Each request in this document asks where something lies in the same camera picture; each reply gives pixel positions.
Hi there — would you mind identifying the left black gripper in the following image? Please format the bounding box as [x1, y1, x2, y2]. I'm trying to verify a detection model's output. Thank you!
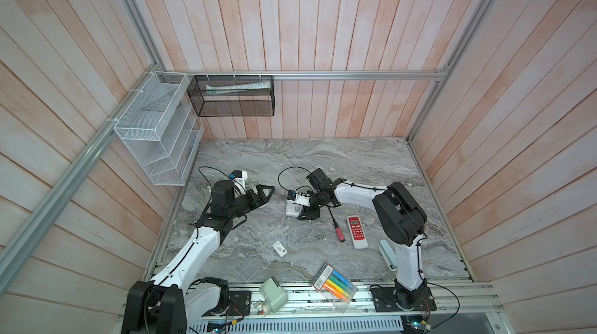
[228, 184, 275, 218]

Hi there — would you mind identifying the white remote with yellow sticker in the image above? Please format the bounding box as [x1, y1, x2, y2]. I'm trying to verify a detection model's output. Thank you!
[285, 202, 303, 217]

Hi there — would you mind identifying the red handled screwdriver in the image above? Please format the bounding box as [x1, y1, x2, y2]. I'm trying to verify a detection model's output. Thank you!
[326, 206, 345, 242]

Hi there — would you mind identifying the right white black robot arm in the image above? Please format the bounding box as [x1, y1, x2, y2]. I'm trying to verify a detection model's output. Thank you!
[287, 169, 428, 311]

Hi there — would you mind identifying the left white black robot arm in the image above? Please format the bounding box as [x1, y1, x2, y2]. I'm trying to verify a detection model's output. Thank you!
[121, 179, 275, 333]

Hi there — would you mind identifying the red white remote control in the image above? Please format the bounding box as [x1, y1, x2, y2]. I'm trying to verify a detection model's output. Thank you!
[347, 215, 368, 249]

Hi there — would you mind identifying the small white card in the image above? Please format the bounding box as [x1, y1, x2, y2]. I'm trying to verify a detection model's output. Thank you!
[272, 241, 288, 257]

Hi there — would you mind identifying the clear box of markers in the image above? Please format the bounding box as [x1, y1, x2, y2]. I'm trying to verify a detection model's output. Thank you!
[310, 263, 358, 313]

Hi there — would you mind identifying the pale green square device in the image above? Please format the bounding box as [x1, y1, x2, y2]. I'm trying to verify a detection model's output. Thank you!
[254, 277, 289, 315]

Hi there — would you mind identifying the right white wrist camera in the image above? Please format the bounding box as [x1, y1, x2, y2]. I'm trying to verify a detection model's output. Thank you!
[287, 190, 310, 207]

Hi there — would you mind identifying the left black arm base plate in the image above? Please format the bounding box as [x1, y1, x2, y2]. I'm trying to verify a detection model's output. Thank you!
[201, 290, 252, 317]

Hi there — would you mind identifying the black wire mesh basket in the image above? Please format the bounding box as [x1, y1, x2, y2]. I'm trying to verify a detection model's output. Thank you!
[187, 74, 276, 117]

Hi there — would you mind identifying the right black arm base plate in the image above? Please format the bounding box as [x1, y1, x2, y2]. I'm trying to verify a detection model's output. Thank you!
[369, 284, 437, 312]

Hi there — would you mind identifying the white wire mesh shelf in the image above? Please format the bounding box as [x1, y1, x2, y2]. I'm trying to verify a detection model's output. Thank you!
[114, 71, 205, 186]

